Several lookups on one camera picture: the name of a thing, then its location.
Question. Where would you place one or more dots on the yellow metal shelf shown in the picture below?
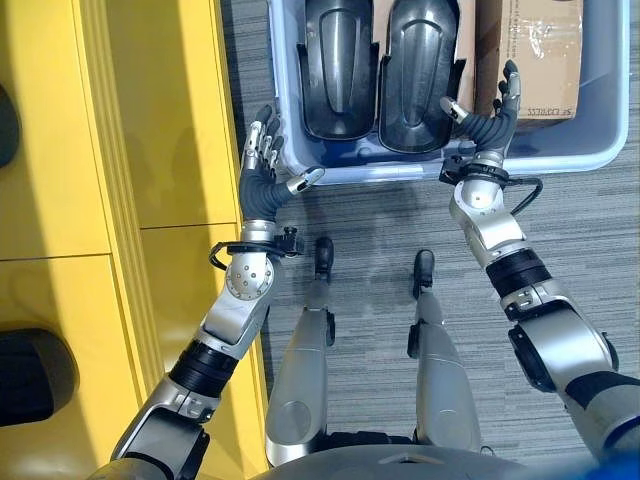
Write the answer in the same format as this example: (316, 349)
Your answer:
(100, 225)

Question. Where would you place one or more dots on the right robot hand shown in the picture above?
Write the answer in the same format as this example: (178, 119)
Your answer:
(487, 129)

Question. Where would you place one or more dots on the black sole-shaped part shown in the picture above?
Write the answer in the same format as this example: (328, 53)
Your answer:
(7, 127)
(337, 70)
(417, 80)
(32, 375)

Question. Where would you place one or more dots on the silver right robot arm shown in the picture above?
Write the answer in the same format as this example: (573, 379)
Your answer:
(540, 305)

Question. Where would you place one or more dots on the silver robot leg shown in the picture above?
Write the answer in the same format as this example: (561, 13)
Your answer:
(305, 360)
(440, 360)

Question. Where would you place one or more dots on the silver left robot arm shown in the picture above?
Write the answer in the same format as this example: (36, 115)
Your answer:
(220, 330)

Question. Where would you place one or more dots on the silver right robot leg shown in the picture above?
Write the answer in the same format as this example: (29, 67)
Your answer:
(440, 360)

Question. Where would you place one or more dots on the silver left robot leg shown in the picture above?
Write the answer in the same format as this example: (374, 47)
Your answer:
(305, 360)

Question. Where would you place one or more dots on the pale blue plastic box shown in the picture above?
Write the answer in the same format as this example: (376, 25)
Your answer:
(595, 100)

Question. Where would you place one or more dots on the grey robot torso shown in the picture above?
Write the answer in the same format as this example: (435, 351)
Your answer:
(395, 462)

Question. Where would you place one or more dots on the brown cardboard box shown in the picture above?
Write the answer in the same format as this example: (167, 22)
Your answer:
(537, 55)

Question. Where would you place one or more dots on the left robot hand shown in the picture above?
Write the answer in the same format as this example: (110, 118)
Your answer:
(257, 192)

